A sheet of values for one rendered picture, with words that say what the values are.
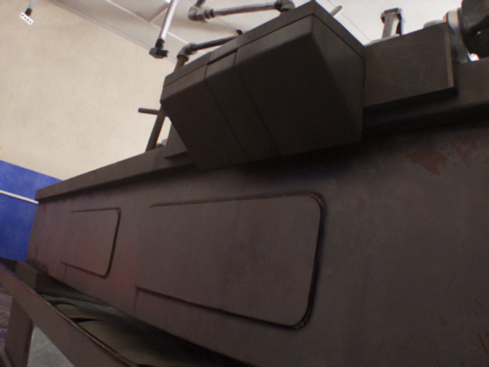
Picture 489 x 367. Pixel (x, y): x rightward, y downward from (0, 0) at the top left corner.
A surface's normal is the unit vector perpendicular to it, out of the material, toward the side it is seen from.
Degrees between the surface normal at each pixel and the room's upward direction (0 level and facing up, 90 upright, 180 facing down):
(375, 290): 90
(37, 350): 90
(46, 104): 90
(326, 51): 90
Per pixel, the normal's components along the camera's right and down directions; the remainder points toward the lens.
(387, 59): -0.74, -0.28
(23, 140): 0.65, -0.07
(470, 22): -0.91, -0.25
